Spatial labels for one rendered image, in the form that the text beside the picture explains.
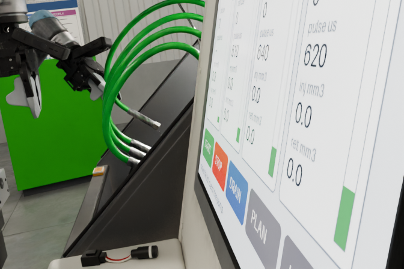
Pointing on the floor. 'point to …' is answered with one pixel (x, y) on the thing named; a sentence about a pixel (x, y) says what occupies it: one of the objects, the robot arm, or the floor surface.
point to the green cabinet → (53, 134)
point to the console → (192, 214)
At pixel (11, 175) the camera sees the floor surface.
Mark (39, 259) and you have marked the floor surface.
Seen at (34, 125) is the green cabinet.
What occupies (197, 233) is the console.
